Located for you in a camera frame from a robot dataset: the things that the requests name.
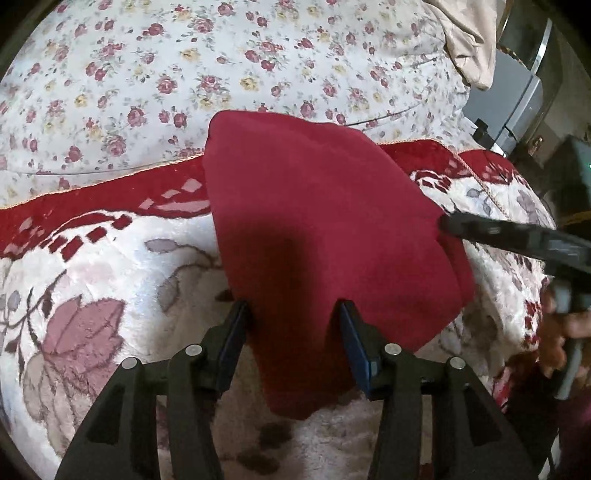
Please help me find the beige curtain cloth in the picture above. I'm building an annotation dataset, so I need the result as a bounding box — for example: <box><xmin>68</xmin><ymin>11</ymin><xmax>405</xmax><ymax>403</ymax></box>
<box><xmin>427</xmin><ymin>0</ymin><xmax>506</xmax><ymax>90</ymax></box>

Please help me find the grey metal cabinet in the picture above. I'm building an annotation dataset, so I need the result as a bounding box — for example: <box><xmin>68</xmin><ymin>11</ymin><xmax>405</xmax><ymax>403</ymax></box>
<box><xmin>463</xmin><ymin>12</ymin><xmax>562</xmax><ymax>156</ymax></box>

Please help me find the dark red small garment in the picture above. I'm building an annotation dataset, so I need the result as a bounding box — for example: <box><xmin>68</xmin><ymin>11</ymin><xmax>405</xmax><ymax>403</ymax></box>
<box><xmin>204</xmin><ymin>111</ymin><xmax>475</xmax><ymax>420</ymax></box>

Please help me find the floral rose print quilt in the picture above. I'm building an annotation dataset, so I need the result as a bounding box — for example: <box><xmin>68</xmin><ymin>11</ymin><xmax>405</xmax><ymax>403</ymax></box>
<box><xmin>1</xmin><ymin>1</ymin><xmax>473</xmax><ymax>206</ymax></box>

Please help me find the person's right hand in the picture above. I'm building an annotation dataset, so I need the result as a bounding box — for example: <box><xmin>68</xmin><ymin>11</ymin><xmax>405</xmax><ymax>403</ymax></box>
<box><xmin>538</xmin><ymin>287</ymin><xmax>590</xmax><ymax>378</ymax></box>

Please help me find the red and white floral blanket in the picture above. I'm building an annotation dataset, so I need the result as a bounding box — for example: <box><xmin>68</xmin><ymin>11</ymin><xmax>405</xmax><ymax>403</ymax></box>
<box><xmin>1</xmin><ymin>140</ymin><xmax>555</xmax><ymax>479</ymax></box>

